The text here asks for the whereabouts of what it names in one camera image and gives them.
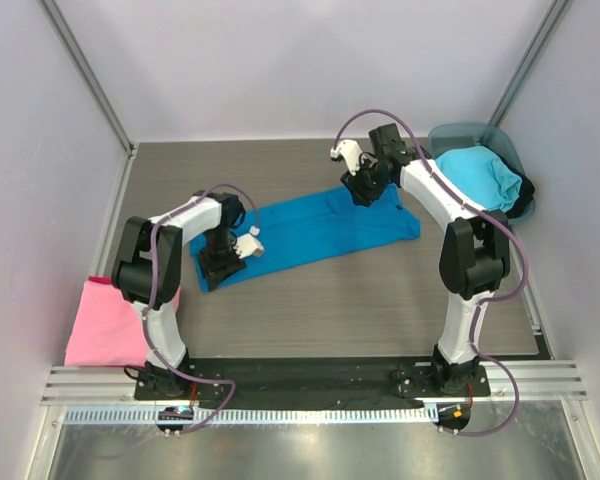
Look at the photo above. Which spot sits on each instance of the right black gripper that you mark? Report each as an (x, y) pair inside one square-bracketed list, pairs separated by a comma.
[(358, 185)]

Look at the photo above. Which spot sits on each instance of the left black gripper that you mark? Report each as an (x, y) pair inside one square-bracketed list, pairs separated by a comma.
[(217, 272)]

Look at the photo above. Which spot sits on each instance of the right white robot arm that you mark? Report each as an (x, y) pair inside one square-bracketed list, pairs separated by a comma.
[(474, 257)]

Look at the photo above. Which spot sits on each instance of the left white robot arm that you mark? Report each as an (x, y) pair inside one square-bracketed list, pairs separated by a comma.
[(147, 272)]

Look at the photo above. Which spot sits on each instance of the blue translucent plastic bin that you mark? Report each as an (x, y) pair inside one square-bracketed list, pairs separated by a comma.
[(462, 135)]

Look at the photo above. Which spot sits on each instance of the light blue t shirt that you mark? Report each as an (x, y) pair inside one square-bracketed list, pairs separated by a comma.
[(482, 176)]

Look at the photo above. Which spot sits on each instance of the pink folded t shirt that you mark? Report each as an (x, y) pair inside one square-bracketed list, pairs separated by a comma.
[(106, 330)]

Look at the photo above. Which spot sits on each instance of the black t shirt in bin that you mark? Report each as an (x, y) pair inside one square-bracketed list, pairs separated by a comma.
[(522, 192)]

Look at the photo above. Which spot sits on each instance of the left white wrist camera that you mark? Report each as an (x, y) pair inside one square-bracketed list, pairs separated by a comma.
[(249, 245)]

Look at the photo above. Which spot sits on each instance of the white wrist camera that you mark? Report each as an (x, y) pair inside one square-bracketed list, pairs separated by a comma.
[(348, 152), (249, 245)]

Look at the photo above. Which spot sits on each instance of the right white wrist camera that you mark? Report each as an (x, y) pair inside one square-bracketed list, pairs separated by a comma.
[(348, 152)]

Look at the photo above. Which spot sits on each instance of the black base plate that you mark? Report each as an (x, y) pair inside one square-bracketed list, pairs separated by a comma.
[(312, 383)]

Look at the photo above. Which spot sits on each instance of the slotted white cable duct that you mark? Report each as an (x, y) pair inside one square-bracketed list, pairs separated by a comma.
[(163, 416)]

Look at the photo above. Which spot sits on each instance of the left aluminium corner post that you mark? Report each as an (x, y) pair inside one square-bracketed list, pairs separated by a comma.
[(71, 45)]

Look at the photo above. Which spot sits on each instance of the aluminium corner post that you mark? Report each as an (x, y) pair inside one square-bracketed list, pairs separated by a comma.
[(71, 45), (540, 40)]

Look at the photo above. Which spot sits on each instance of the right aluminium corner post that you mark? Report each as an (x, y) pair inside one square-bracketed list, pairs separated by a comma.
[(540, 40)]

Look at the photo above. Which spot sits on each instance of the aluminium front rail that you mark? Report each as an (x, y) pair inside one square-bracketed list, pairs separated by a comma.
[(536, 380)]

